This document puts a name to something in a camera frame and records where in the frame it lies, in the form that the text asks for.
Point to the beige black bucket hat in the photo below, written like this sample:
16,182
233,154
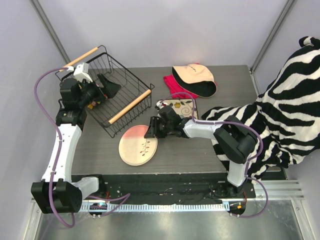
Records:
196,79

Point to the zebra striped blanket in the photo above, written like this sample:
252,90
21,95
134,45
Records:
287,114

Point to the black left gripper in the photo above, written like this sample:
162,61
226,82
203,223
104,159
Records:
100,88

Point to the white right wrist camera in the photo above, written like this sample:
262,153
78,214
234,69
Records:
159,105

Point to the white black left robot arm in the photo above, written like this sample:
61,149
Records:
56,192

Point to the black wire dish rack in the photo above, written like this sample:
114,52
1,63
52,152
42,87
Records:
134,98

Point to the red folded cloth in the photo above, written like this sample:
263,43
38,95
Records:
178,91

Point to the grey slotted cable duct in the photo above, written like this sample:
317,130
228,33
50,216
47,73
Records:
139,208

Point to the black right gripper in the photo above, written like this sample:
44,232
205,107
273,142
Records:
155,127

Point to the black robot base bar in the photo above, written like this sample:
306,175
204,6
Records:
172,188

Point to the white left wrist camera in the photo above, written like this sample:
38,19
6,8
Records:
80,72

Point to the cream flower square plate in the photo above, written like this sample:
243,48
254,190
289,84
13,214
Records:
184,107

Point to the cream round plate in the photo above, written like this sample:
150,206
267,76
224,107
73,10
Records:
134,149

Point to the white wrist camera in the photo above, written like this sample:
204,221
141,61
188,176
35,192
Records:
159,105
80,72

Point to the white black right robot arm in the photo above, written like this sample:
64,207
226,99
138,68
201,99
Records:
239,142

